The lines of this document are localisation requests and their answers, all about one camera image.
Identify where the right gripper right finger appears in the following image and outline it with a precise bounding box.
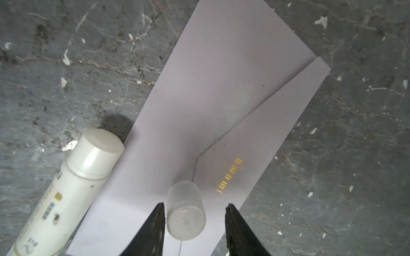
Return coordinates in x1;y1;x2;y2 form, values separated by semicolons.
225;204;270;256

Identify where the white glue stick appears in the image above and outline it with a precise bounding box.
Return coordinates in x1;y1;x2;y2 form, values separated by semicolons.
8;129;124;256

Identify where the grey purple envelope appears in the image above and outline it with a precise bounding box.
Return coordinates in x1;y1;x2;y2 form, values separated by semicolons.
67;1;330;256

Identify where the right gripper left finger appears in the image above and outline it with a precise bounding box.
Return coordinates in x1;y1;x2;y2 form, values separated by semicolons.
120;203;165;256

